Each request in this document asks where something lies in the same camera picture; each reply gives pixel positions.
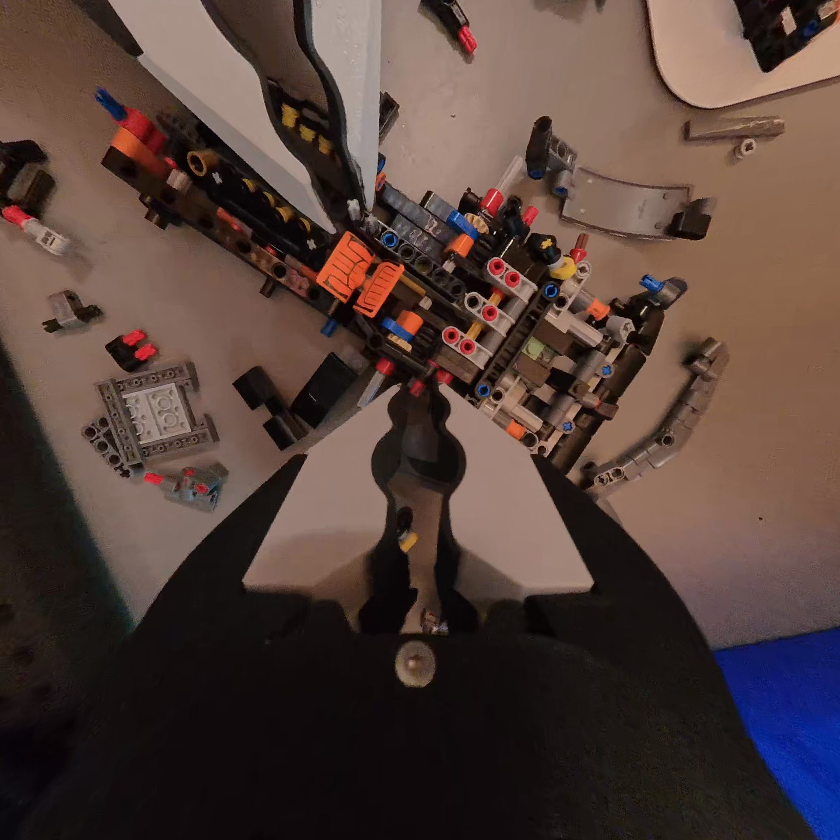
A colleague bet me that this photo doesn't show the blue sheet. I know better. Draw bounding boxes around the blue sheet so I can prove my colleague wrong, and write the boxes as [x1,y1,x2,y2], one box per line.
[712,623,840,840]

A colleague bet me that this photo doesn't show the black lego slope brick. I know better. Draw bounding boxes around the black lego slope brick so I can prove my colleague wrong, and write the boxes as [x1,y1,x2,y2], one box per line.
[289,352,361,427]

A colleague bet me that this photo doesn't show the grey lego block red pins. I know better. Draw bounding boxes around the grey lego block red pins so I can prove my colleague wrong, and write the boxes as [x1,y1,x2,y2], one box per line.
[143,462,229,513]

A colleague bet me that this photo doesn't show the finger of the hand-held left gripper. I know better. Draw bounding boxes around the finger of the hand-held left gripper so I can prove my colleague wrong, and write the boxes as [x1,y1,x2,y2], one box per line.
[108,0,337,232]
[295,0,383,211]

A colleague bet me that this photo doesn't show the grey square lego frame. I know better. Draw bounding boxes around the grey square lego frame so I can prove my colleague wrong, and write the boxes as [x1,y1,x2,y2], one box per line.
[80,361,221,476]

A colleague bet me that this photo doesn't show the white lamp base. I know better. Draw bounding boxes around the white lamp base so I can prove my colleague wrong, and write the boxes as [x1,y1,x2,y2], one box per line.
[646,0,840,109]

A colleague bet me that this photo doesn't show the dark grey flat lego tile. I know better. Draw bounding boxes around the dark grey flat lego tile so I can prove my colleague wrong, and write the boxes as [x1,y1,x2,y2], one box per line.
[682,116,786,142]

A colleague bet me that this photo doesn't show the black lego axle assembly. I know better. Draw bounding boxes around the black lego axle assembly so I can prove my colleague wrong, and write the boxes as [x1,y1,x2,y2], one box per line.
[0,140,73,257]

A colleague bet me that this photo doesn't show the dark grey curved lego panel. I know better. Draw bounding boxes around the dark grey curved lego panel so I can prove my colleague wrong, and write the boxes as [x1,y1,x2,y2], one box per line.
[387,387,460,490]
[525,117,716,240]

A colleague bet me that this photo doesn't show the black lego connector two red pins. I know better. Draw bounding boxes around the black lego connector two red pins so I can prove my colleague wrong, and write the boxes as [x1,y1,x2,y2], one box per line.
[105,329,158,374]

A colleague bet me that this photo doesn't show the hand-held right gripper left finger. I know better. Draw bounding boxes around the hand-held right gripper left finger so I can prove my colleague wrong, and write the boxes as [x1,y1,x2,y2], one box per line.
[243,384,403,632]

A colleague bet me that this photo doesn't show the black lego hinge piece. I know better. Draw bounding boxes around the black lego hinge piece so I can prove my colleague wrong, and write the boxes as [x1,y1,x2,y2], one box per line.
[233,366,309,452]

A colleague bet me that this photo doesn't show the grey curved lego chain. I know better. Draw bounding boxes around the grey curved lego chain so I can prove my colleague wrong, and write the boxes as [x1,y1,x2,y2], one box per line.
[581,338,729,496]

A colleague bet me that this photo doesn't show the grey lego connector black pins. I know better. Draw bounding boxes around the grey lego connector black pins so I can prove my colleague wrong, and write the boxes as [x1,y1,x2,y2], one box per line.
[42,290,105,332]

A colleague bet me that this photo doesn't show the lego car chassis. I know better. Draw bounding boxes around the lego car chassis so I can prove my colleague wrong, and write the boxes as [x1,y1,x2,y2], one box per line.
[98,85,690,473]

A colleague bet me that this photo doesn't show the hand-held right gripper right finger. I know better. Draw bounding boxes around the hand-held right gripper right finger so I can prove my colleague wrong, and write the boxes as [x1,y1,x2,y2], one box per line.
[435,382,595,631]

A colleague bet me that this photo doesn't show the black lego connector red axle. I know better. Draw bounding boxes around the black lego connector red axle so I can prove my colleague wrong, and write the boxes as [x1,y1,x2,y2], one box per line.
[420,0,479,53]

